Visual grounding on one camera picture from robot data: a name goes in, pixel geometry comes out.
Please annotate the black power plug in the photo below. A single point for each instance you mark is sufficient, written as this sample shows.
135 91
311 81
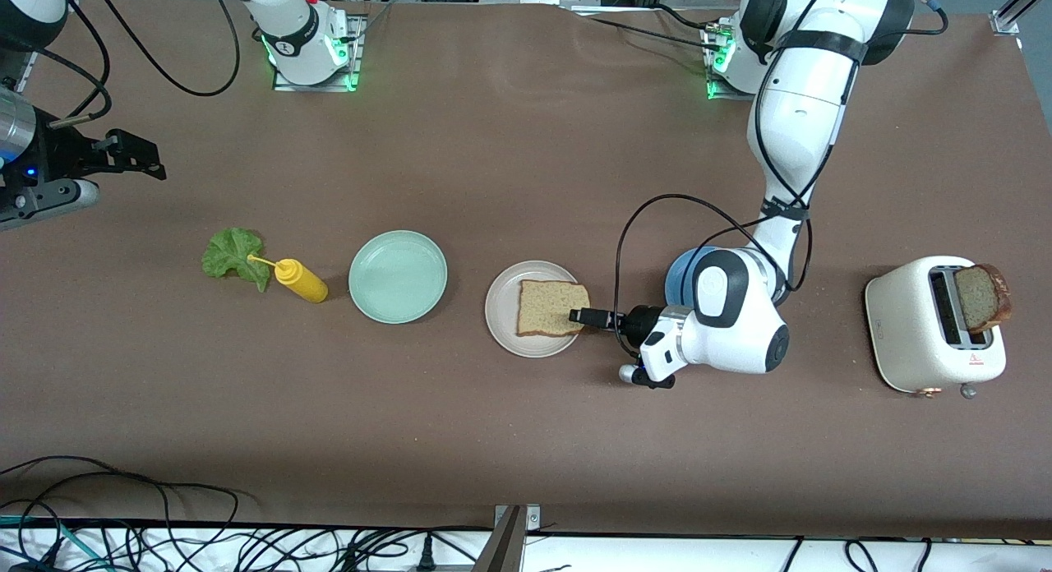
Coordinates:
426 555

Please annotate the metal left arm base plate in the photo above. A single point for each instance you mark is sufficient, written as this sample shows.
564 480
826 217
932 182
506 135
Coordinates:
717 91

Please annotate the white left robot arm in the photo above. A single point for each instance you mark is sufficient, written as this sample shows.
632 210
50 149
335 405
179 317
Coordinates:
805 103

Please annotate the green lettuce leaf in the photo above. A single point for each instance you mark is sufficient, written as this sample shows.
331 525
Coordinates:
230 256

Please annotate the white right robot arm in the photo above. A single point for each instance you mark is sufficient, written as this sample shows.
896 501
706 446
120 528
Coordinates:
300 38

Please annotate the grey metal bracket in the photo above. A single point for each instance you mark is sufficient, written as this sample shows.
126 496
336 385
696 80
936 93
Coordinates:
505 547

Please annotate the mint green plate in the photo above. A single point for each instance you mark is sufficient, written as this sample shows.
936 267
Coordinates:
398 278

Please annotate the beige plate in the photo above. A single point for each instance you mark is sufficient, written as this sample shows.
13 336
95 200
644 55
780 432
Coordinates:
500 309

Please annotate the aluminium profile post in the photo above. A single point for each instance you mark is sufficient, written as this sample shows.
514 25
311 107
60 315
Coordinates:
1009 17

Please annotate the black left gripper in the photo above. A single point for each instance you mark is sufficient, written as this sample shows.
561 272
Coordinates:
640 321

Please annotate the white toaster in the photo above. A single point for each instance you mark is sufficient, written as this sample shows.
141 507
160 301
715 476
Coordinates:
904 334

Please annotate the blue plate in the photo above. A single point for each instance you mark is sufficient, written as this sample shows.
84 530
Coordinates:
678 280

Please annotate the yellow mustard squeeze bottle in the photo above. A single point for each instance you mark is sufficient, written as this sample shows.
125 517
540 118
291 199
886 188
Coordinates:
304 283

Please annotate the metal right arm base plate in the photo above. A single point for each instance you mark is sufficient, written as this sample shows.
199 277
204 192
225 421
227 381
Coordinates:
357 62

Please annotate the brown bread slice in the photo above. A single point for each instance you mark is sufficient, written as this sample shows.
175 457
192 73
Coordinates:
982 299
546 309

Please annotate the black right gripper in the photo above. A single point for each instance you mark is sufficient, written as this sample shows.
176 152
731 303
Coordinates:
59 156

